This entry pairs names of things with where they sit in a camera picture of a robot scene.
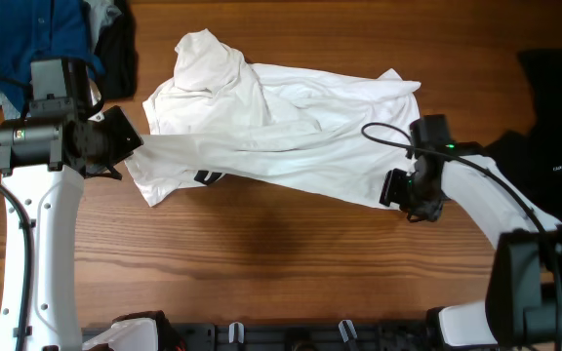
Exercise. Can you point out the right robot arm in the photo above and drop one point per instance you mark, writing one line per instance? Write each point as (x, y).
(523, 303)

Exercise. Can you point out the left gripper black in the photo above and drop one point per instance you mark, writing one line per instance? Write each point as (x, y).
(131, 138)

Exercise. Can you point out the black garment in pile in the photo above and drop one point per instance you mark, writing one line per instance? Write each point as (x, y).
(116, 51)

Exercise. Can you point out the white t-shirt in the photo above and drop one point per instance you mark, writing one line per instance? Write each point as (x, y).
(310, 130)

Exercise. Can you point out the grey garment in pile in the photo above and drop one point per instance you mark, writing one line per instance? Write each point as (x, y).
(101, 14)

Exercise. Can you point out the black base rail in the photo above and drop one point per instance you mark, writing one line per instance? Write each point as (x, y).
(405, 335)

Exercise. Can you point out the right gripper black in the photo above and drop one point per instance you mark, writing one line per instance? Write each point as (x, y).
(393, 190)

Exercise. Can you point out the blue shirt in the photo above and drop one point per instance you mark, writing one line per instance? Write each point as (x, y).
(38, 29)

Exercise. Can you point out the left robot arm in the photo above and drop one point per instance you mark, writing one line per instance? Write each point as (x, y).
(45, 159)

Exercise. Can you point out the black t-shirt right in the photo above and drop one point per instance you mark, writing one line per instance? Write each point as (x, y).
(533, 162)

